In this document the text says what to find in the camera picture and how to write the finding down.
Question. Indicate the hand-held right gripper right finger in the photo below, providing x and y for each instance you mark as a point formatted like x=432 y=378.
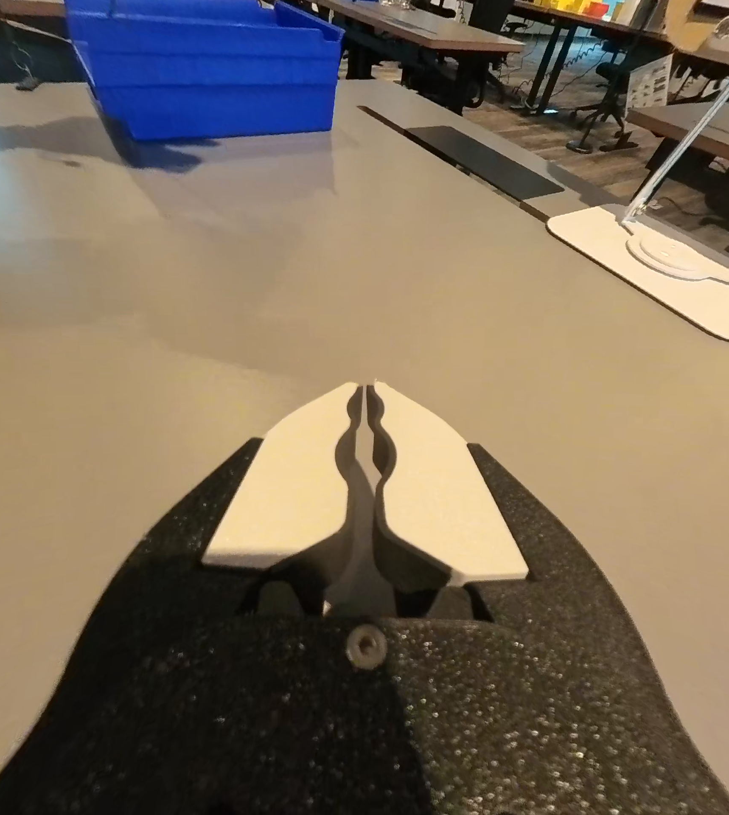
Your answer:
x=447 y=503

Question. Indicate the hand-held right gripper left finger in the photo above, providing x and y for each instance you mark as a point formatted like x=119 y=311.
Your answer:
x=282 y=496

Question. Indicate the small white sign card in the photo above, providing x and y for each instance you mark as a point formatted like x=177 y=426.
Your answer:
x=651 y=83

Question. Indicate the row of yellow bins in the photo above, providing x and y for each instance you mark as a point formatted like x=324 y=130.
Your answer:
x=574 y=6

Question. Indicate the brown office table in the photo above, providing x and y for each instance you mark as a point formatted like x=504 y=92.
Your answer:
x=428 y=28
x=708 y=127

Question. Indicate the black office chair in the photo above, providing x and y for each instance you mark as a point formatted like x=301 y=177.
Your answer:
x=606 y=95

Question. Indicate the desk with black legs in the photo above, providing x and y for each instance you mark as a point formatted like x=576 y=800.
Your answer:
x=625 y=25

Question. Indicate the stacked blue plastic bins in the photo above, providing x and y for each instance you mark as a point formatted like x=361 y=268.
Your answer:
x=212 y=76

